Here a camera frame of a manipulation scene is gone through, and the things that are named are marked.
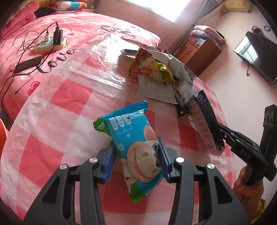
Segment black gold coffee sachet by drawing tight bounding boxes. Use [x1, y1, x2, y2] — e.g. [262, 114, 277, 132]
[173, 89, 191, 119]

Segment grey foil pouch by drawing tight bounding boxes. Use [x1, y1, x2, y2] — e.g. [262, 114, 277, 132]
[129, 48, 198, 105]

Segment blue cow snack bag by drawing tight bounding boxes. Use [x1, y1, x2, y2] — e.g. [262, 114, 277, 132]
[93, 101, 163, 203]

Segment gold snack bag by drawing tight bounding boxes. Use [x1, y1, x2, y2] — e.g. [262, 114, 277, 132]
[129, 48, 175, 84]

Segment orange trash bin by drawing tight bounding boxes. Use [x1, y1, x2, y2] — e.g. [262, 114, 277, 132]
[0, 119, 8, 156]

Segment right hand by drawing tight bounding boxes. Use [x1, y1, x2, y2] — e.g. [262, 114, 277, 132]
[233, 166, 264, 216]

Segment red checked plastic tablecloth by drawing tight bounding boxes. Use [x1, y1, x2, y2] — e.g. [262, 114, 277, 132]
[1, 34, 237, 224]

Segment wooden cabinet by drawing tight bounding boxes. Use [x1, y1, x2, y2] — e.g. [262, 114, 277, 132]
[174, 35, 226, 76]

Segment folded blankets on cabinet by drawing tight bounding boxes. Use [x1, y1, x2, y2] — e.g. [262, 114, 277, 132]
[190, 25, 226, 48]

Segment air conditioner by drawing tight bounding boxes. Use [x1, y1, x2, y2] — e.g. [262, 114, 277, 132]
[220, 0, 253, 16]

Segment right checked curtain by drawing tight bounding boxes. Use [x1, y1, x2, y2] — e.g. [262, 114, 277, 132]
[191, 0, 222, 27]

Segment window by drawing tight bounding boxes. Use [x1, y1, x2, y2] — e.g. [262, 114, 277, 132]
[125, 0, 190, 23]

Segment black smartphone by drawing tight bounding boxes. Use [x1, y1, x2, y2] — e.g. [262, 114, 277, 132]
[14, 56, 44, 73]

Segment power strip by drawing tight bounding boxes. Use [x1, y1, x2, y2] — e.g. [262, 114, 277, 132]
[34, 38, 67, 53]

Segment black charger plug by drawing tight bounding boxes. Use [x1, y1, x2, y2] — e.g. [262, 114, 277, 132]
[53, 26, 63, 45]

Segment pink folded quilt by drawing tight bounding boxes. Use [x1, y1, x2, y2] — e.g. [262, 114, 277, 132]
[1, 1, 39, 39]

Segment black cloth on bed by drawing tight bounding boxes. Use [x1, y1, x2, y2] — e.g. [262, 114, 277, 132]
[34, 7, 56, 18]

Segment wall television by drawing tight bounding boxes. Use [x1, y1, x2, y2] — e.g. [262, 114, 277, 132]
[233, 31, 277, 84]

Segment black charging cable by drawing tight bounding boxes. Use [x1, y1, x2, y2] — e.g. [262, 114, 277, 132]
[0, 21, 60, 102]

